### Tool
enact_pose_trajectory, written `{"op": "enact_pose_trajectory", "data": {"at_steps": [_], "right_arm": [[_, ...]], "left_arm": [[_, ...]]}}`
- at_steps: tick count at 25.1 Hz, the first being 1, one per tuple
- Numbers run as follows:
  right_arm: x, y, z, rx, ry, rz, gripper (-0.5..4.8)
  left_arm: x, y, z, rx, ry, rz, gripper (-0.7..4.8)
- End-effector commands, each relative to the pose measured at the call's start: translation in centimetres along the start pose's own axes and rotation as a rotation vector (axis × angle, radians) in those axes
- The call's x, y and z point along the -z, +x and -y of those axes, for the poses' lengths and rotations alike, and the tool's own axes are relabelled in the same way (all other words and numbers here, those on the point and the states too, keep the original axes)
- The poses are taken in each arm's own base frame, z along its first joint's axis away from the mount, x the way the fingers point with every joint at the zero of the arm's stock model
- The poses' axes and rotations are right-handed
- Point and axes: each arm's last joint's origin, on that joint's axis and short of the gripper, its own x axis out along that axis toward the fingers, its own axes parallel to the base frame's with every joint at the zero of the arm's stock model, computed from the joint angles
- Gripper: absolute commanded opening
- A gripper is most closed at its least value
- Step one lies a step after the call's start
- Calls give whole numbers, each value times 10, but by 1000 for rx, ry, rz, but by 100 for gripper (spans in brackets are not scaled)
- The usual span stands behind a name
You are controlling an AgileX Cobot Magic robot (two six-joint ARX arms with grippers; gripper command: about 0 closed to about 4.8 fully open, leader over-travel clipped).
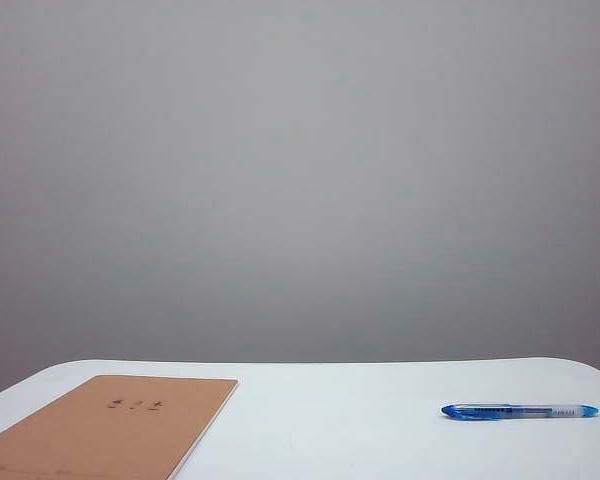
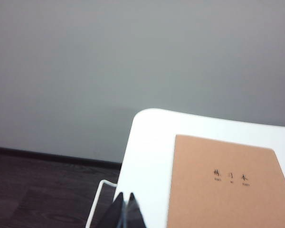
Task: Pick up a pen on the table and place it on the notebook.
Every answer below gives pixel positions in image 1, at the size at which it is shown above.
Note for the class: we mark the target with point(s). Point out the blue transparent pen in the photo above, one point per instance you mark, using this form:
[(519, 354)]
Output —
[(515, 411)]

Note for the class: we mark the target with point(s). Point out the brown kraft notebook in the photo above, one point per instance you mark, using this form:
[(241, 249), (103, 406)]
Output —
[(105, 435)]

